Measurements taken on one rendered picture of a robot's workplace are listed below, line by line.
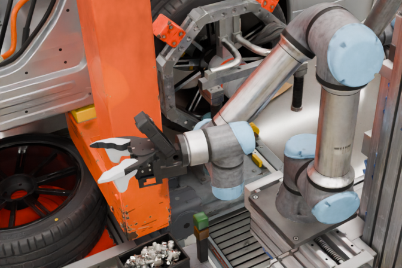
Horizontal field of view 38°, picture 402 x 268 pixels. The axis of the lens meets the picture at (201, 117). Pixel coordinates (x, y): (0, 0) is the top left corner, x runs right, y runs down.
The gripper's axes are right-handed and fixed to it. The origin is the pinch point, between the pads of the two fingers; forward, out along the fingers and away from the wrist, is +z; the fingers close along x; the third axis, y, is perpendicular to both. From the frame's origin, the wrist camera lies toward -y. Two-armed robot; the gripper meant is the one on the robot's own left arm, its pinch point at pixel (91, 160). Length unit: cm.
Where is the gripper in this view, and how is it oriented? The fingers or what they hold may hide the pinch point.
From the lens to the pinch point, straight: 126.5
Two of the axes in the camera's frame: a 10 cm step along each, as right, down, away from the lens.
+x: -2.7, -4.4, 8.6
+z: -9.6, 1.9, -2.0
